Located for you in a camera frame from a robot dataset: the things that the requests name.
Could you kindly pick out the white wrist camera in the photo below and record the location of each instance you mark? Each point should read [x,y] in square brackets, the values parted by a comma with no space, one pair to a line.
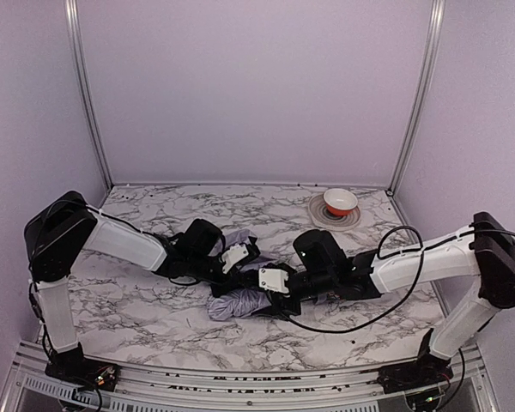
[273,280]
[232,256]

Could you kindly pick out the left aluminium frame post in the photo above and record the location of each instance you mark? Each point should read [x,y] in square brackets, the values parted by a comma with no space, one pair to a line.
[76,43]

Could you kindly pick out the grey swirl plate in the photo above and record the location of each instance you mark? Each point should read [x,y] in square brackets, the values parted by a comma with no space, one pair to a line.
[321,217]

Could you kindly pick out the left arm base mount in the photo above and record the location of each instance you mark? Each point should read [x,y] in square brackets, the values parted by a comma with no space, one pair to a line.
[93,373]

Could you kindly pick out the orange white bowl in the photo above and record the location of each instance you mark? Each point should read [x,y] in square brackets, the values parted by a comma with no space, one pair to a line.
[340,202]

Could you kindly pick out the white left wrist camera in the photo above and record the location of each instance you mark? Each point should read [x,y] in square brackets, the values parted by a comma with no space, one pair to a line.
[232,256]

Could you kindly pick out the right aluminium frame post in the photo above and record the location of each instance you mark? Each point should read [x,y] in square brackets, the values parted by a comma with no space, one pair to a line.
[425,79]

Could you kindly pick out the aluminium frame post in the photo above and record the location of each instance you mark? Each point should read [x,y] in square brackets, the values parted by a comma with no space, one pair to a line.
[76,43]
[425,79]

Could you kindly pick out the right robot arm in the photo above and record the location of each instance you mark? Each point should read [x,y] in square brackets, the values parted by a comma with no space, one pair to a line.
[483,250]

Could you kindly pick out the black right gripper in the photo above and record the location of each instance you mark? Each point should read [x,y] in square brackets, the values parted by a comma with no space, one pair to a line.
[281,299]

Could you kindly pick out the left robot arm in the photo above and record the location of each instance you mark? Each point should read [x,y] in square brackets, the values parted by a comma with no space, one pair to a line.
[61,237]

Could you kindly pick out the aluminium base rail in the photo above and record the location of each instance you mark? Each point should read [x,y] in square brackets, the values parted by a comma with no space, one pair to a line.
[147,388]

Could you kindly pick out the lilac folding umbrella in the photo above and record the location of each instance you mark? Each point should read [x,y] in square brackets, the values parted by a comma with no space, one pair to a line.
[241,302]

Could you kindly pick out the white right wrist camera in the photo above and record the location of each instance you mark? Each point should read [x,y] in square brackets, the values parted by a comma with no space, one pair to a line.
[273,280]

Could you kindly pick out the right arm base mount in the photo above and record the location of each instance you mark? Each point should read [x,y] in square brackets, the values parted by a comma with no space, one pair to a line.
[412,375]

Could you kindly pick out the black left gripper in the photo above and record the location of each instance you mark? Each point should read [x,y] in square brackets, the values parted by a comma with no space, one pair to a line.
[249,263]

